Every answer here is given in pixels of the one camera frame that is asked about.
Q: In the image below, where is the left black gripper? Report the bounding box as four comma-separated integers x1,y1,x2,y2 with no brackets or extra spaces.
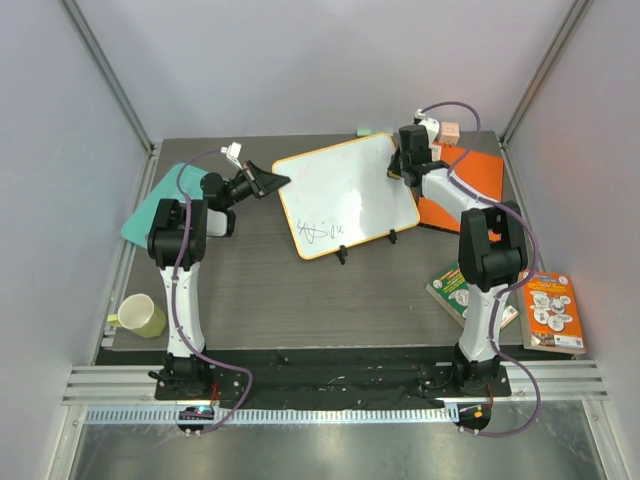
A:
224,162,291,209

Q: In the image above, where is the yellow framed whiteboard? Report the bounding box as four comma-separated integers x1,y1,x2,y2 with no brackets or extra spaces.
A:
272,133,420,260

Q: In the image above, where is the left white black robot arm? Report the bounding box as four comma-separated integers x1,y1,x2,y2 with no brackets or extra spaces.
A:
147,161,291,400

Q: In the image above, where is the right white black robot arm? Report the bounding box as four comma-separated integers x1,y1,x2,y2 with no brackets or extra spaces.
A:
388,122,528,395

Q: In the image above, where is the left black whiteboard foot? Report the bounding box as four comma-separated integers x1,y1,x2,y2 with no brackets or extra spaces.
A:
336,245,348,265

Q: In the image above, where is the pink cube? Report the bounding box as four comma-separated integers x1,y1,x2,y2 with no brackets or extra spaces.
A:
436,121,460,147

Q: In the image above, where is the teal cutting board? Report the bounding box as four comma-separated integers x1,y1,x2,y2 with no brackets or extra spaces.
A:
121,163,237,250

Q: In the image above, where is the orange folder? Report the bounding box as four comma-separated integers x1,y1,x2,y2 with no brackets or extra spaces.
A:
418,134,504,233

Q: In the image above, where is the green book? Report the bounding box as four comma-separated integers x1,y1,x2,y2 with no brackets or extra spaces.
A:
426,262,505,327

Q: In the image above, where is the pale yellow mug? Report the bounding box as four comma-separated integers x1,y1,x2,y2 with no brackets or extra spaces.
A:
107,293,168,339

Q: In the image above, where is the orange book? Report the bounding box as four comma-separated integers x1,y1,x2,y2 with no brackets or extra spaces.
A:
518,271,586,355

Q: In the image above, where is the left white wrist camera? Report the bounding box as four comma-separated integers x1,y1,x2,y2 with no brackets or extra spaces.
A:
220,142,244,171

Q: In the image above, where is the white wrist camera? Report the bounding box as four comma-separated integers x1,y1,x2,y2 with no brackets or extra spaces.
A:
413,109,440,144
220,142,244,171

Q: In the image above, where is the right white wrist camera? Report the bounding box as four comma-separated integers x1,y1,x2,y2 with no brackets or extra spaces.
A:
413,109,440,144

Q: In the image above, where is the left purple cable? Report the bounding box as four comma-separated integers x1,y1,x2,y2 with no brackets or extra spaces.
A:
169,148,254,435

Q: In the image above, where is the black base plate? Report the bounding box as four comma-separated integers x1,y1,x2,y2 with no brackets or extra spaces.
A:
148,347,511,411

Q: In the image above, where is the slotted grey cable duct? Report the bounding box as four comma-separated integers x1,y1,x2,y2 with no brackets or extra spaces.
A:
84,405,459,426

